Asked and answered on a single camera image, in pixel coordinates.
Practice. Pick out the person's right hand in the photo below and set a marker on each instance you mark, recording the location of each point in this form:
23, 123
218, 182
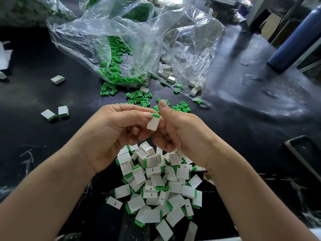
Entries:
185, 133

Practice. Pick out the person's left hand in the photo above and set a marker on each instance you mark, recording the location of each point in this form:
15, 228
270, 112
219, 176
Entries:
110, 135

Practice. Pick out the assembled white-green part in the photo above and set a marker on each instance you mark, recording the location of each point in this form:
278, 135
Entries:
48, 115
63, 111
2, 75
114, 202
153, 122
57, 79

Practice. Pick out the pile of assembled white-green pieces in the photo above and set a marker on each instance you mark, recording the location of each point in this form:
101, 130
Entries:
158, 190

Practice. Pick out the pile of green clips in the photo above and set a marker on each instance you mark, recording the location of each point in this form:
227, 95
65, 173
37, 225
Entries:
118, 67

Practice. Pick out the person's right forearm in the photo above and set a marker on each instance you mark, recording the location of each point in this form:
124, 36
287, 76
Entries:
261, 203

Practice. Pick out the person's left forearm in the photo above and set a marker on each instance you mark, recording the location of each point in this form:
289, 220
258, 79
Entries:
42, 203

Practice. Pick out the empty white shell right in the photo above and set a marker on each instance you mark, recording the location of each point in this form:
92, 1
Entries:
208, 178

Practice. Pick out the clear plastic bag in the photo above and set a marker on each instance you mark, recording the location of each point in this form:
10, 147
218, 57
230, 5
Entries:
194, 36

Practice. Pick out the black smartphone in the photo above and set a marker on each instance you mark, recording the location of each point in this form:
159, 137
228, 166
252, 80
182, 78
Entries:
306, 158

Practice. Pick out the plastic bag full of green pieces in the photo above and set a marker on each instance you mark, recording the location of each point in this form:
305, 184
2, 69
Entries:
139, 8

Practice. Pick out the white paper sheet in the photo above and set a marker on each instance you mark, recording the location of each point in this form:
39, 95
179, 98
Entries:
4, 56

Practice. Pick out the grey machine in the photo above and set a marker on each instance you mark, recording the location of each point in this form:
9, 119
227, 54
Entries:
226, 5

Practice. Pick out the brown cardboard box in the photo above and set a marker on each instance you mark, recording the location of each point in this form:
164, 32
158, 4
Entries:
273, 26

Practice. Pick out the blue cylinder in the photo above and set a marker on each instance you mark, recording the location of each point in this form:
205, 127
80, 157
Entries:
298, 41

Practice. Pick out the large bag of assembled pieces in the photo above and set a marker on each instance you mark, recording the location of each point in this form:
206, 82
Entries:
31, 10

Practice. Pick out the white metal frame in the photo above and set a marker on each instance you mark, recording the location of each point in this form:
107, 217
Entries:
259, 8

